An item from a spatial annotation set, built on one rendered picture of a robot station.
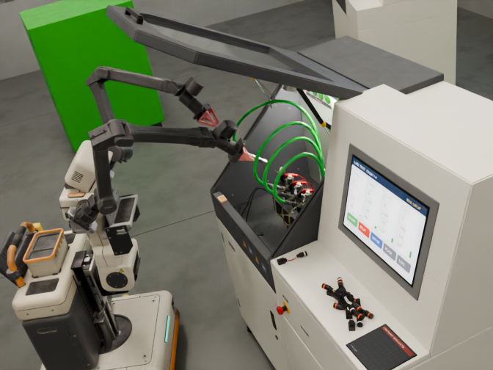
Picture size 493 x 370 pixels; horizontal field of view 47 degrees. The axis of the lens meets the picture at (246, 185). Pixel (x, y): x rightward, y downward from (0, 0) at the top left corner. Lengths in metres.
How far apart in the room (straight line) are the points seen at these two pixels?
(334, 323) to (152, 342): 1.35
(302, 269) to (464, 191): 0.81
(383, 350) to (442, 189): 0.56
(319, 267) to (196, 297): 1.60
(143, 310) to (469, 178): 2.16
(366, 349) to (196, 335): 1.71
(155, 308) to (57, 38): 2.95
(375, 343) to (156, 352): 1.43
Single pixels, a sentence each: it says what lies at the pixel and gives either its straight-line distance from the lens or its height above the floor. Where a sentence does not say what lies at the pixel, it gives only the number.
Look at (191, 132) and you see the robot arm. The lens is 2.30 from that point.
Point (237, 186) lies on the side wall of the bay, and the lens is 2.88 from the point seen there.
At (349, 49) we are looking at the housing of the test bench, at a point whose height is 1.50.
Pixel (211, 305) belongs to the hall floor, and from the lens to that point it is 3.63.
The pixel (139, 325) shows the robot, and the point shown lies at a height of 0.28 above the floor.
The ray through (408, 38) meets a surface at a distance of 5.31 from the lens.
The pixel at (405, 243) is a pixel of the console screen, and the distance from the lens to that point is 1.88.
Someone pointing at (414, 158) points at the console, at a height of 1.52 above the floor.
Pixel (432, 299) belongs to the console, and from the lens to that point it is 1.85.
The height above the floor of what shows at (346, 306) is 1.01.
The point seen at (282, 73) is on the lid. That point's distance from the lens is 1.97.
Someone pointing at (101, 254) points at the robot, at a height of 0.89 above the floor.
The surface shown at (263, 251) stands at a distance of 2.40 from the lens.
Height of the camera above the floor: 2.45
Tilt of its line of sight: 32 degrees down
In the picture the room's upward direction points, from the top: 12 degrees counter-clockwise
